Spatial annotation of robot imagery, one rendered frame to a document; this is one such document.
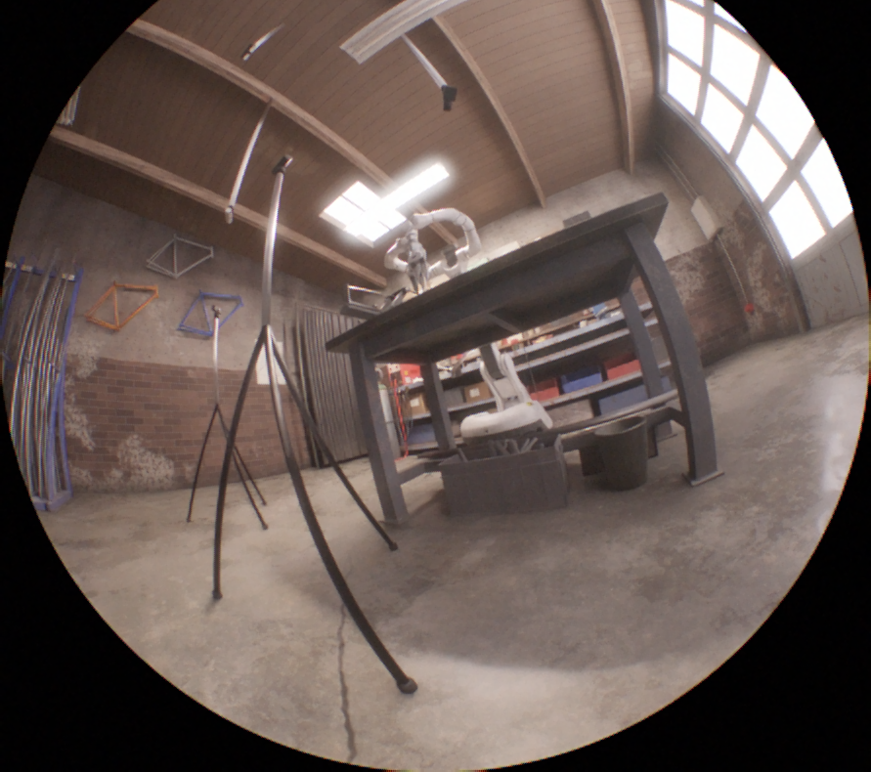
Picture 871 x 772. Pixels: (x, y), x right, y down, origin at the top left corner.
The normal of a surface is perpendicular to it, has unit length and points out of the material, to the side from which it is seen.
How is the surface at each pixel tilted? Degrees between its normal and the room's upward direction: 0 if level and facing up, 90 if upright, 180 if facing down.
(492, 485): 90
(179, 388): 90
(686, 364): 90
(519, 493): 90
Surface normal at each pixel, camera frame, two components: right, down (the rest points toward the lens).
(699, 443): -0.52, -0.11
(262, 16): 0.17, 0.92
